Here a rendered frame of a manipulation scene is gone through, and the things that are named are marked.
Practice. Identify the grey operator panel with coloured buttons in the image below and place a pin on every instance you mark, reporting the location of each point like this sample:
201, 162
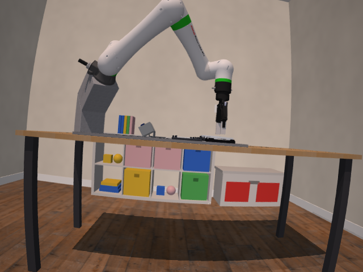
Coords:
147, 129

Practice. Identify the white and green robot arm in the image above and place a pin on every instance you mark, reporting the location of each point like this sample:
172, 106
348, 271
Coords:
168, 13

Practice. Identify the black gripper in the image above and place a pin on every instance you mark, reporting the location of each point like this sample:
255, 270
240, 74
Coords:
221, 112

